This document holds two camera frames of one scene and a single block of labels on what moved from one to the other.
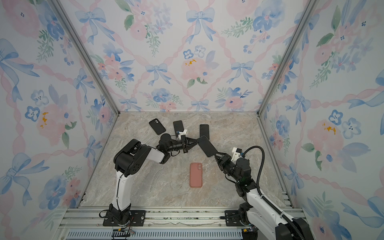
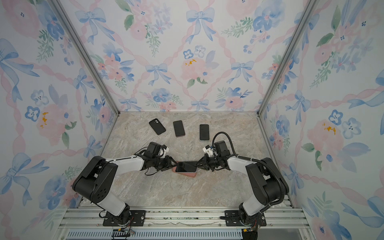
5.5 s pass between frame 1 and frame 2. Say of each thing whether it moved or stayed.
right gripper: moved
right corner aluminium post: stayed
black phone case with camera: stayed
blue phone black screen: stayed
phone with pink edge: stayed
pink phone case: moved
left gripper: moved
